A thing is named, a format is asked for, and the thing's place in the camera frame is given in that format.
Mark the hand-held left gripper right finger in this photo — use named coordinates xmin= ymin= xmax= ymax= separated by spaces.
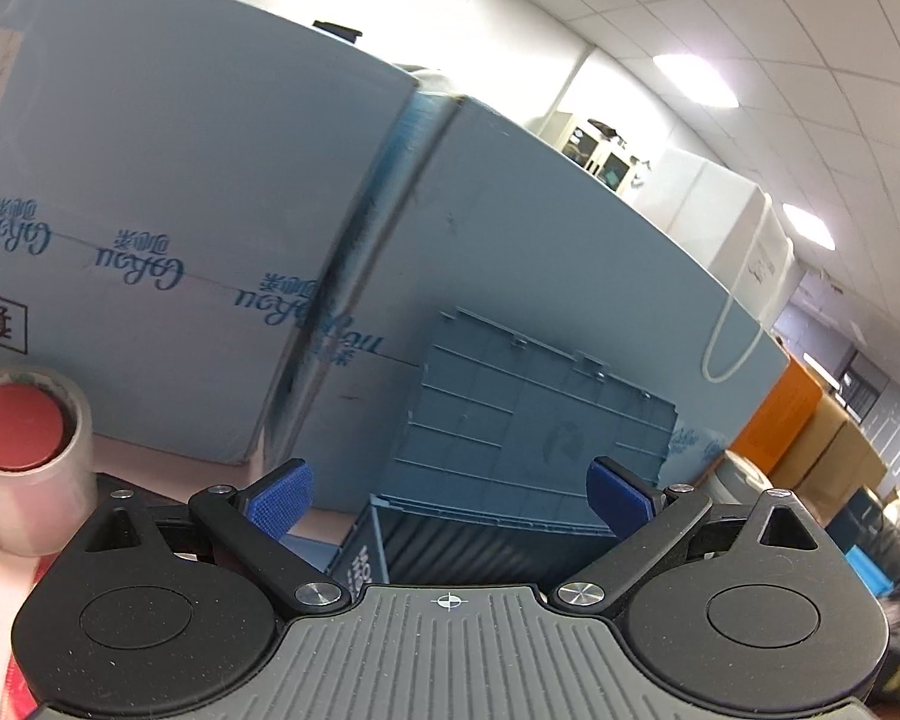
xmin=547 ymin=456 xmax=847 ymax=612

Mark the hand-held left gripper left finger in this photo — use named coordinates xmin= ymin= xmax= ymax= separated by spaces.
xmin=58 ymin=459 xmax=350 ymax=612

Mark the blue plastic crate with lid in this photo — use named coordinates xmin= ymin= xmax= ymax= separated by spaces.
xmin=330 ymin=307 xmax=681 ymax=586

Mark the grey lidded container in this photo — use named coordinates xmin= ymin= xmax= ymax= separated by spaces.
xmin=709 ymin=450 xmax=771 ymax=497

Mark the orange box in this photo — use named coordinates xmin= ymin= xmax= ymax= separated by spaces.
xmin=735 ymin=356 xmax=826 ymax=482

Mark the brown cardboard box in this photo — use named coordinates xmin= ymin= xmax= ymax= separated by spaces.
xmin=776 ymin=390 xmax=890 ymax=500

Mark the clear tape roll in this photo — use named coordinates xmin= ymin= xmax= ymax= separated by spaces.
xmin=0 ymin=366 xmax=100 ymax=557

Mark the large blue cardboard box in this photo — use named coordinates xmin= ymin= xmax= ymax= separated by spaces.
xmin=259 ymin=94 xmax=792 ymax=537

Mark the red flat object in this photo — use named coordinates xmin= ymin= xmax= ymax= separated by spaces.
xmin=6 ymin=555 xmax=65 ymax=720

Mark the white paper bag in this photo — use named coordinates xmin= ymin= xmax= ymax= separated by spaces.
xmin=630 ymin=146 xmax=809 ymax=383

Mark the ceiling light panel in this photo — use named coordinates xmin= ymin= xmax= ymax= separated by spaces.
xmin=652 ymin=52 xmax=741 ymax=108
xmin=784 ymin=202 xmax=835 ymax=245

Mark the white glass-door cabinet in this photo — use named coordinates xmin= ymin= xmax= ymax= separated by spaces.
xmin=561 ymin=115 xmax=647 ymax=197

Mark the blue cardboard box with label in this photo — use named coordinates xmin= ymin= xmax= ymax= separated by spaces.
xmin=0 ymin=0 xmax=422 ymax=466

